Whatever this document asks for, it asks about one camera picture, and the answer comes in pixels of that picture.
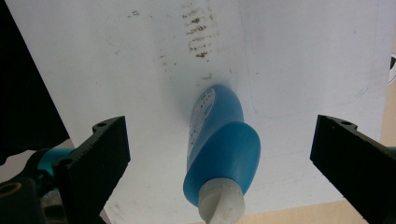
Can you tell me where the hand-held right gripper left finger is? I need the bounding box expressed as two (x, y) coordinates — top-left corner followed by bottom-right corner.
(51, 115), (132, 224)

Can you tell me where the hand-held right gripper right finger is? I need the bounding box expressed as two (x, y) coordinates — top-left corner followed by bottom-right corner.
(309, 114), (396, 224)

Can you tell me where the blue bottle with white cap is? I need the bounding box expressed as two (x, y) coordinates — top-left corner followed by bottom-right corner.
(182, 84), (262, 224)

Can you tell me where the white round object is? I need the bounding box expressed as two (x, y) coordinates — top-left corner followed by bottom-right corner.
(388, 52), (396, 85)

